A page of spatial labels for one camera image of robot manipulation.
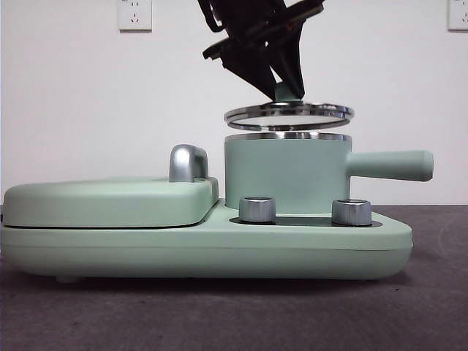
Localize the glass lid with green knob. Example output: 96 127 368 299
224 82 355 132

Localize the silver control dial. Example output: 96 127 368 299
238 196 278 223
331 198 373 226

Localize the mint green cooker base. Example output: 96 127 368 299
0 204 415 282

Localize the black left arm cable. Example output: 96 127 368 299
197 0 222 34

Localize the mint green pot with handle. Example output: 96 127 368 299
224 132 435 216

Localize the white wall socket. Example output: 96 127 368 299
447 0 468 31
117 0 153 32

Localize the green hinged cover, silver handle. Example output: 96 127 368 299
1 144 220 228

